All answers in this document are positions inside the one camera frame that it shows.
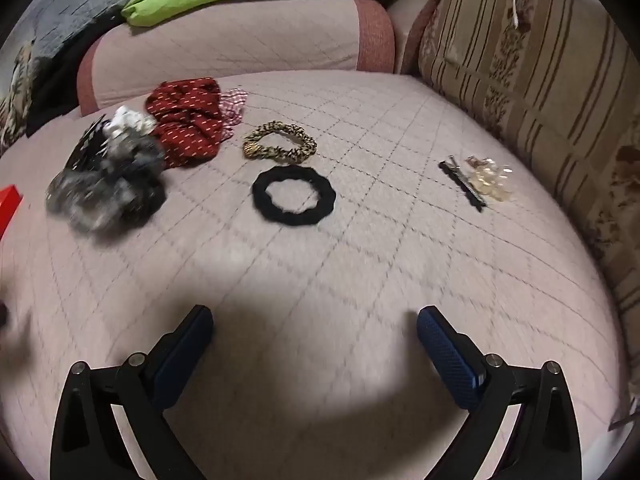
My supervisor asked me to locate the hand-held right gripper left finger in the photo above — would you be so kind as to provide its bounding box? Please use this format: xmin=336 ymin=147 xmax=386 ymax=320
xmin=50 ymin=304 xmax=216 ymax=480

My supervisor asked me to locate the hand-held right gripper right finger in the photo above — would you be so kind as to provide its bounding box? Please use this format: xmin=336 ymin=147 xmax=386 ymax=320
xmin=416 ymin=305 xmax=583 ymax=480

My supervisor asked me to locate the grey patterned scrunchie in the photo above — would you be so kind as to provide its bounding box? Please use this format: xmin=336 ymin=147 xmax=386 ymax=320
xmin=45 ymin=137 xmax=168 ymax=233

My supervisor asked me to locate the thick black scrunchie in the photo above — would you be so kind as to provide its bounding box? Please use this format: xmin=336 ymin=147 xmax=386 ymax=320
xmin=251 ymin=164 xmax=337 ymax=223

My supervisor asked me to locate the red box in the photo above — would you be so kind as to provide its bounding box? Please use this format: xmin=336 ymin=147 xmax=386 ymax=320
xmin=0 ymin=185 xmax=25 ymax=238

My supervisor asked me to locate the leopard print scrunchie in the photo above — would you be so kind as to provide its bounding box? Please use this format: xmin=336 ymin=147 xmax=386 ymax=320
xmin=243 ymin=121 xmax=318 ymax=165

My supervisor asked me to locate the black metal hair clip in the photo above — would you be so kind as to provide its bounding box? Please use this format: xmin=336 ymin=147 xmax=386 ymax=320
xmin=440 ymin=156 xmax=488 ymax=212

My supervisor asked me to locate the clear hair claw clip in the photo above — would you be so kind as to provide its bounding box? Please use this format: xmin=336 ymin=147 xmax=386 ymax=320
xmin=465 ymin=155 xmax=516 ymax=203

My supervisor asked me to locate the red dotted scrunchie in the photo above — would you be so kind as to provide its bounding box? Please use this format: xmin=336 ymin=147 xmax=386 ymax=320
xmin=145 ymin=77 xmax=236 ymax=170

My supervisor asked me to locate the white scrunchie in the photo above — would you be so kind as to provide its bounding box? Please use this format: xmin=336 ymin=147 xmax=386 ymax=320
xmin=105 ymin=106 xmax=158 ymax=138

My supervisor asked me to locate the pink checked scrunchie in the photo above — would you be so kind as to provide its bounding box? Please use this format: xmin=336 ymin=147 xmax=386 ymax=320
xmin=217 ymin=87 xmax=248 ymax=141

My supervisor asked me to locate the black cloth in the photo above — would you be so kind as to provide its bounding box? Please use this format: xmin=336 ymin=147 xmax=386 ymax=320
xmin=25 ymin=55 xmax=96 ymax=136

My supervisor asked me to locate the striped floral cushion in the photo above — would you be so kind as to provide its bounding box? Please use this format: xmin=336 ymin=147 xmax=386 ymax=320
xmin=400 ymin=0 xmax=640 ymax=361

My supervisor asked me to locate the pink quilted bolster cushion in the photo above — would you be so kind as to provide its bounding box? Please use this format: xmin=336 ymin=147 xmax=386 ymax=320
xmin=76 ymin=0 xmax=397 ymax=116

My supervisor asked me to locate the leopard print cloth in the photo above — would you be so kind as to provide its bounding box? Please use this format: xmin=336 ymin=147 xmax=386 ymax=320
xmin=0 ymin=40 xmax=38 ymax=151

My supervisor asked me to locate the grey quilted blanket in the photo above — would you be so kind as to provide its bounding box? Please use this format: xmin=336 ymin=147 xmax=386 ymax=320
xmin=10 ymin=0 xmax=151 ymax=61

